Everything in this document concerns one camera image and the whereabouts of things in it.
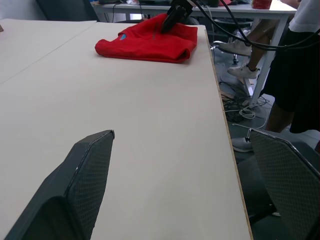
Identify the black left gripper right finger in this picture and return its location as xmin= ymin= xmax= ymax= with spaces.
xmin=249 ymin=128 xmax=320 ymax=240

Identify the red t-shirt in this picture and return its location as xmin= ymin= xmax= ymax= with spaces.
xmin=94 ymin=13 xmax=199 ymax=64

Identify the white floor cable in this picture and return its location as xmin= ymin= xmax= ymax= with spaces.
xmin=231 ymin=103 xmax=269 ymax=130

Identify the person in black skirt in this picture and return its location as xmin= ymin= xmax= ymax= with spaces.
xmin=259 ymin=0 xmax=320 ymax=153

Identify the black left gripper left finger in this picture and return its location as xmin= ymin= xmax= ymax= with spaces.
xmin=4 ymin=129 xmax=116 ymax=240

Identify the seated person with white sneakers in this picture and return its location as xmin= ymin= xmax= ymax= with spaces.
xmin=218 ymin=18 xmax=281 ymax=80

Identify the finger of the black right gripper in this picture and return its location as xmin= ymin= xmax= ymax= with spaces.
xmin=180 ymin=7 xmax=194 ymax=24
xmin=160 ymin=6 xmax=186 ymax=34

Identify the black floor cable bundle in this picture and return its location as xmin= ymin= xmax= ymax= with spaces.
xmin=219 ymin=81 xmax=252 ymax=123

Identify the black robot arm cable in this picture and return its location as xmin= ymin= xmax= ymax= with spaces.
xmin=219 ymin=0 xmax=253 ymax=46
xmin=193 ymin=0 xmax=320 ymax=52

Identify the white desk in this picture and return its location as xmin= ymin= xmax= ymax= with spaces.
xmin=91 ymin=0 xmax=298 ymax=109

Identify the red container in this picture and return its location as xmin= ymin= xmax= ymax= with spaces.
xmin=251 ymin=0 xmax=273 ymax=10

